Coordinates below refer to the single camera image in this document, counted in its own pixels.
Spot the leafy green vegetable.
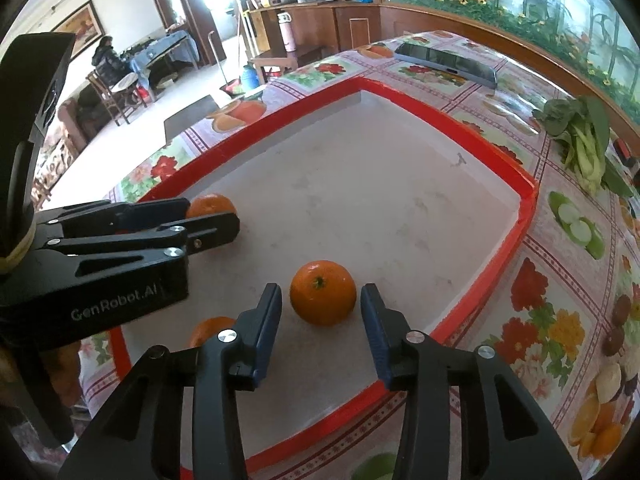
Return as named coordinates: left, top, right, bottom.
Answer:
left=532, top=95, right=636, bottom=198

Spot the grey floor mat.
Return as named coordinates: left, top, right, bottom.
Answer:
left=164, top=95, right=221, bottom=144

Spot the table with blue cloth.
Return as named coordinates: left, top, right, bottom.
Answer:
left=127, top=30, right=201, bottom=87

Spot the framed wall painting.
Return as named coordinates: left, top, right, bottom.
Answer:
left=50, top=0, right=106, bottom=61

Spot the brown armchair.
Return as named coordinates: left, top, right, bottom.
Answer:
left=57, top=96, right=103, bottom=147

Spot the orange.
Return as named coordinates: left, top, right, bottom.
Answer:
left=189, top=316, right=236, bottom=348
left=290, top=260, right=357, bottom=327
left=186, top=193, right=238, bottom=221

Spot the wooden counter cabinet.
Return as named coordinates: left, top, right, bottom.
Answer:
left=247, top=0, right=383, bottom=61

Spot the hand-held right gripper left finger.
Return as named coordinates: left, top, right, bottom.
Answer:
left=57, top=282, right=284, bottom=480

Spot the pale cream fruit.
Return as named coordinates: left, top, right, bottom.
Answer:
left=595, top=364, right=622, bottom=404

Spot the person's left hand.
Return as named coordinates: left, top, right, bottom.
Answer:
left=46, top=345, right=83, bottom=407

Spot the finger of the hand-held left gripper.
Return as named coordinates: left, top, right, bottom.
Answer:
left=44, top=211, right=241, bottom=287
left=35, top=198, right=192, bottom=237

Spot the wooden chair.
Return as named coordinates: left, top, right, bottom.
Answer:
left=87, top=70, right=148, bottom=126

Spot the wooden stool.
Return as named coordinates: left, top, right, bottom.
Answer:
left=250, top=45, right=326, bottom=84

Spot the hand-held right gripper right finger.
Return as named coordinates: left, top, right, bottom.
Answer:
left=360, top=283, right=583, bottom=480

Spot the red and black device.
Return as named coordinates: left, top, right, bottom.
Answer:
left=616, top=139, right=640, bottom=168

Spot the floral print tablecloth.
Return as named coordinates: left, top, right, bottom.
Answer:
left=80, top=30, right=640, bottom=480

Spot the pink thermos bottle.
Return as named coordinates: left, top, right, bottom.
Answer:
left=278, top=11, right=297, bottom=52

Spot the dark brown round fruit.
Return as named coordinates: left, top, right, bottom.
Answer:
left=612, top=294, right=635, bottom=323
left=601, top=329, right=626, bottom=357

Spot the red tray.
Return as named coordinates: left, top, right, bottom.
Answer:
left=107, top=76, right=540, bottom=476

